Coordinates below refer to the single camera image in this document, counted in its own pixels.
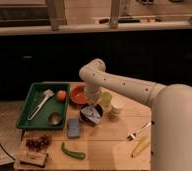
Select grey blue towel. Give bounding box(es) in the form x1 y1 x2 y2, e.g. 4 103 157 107
80 103 104 126

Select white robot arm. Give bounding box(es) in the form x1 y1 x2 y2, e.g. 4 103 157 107
79 59 192 171

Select orange bowl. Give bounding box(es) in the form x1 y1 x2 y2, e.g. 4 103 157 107
69 85 87 105

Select purple bowl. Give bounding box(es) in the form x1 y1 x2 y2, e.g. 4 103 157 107
79 102 104 125

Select light green cup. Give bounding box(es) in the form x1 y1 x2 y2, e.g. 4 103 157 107
100 92 112 108

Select white stacked cups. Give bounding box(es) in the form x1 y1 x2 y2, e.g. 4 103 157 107
108 98 124 120

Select orange fruit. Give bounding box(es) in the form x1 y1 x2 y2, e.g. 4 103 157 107
56 90 67 102

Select blue sponge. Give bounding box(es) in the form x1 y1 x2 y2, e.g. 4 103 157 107
67 118 80 138

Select white dish brush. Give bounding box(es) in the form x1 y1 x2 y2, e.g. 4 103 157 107
28 89 54 120

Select small metal cup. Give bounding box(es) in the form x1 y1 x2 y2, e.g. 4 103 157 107
48 112 62 126

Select green chili pepper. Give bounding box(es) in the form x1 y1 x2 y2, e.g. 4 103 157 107
61 142 85 160

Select bunch of dark grapes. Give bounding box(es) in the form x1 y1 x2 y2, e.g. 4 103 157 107
26 135 52 151

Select small wooden block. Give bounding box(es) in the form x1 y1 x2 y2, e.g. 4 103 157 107
19 151 48 167

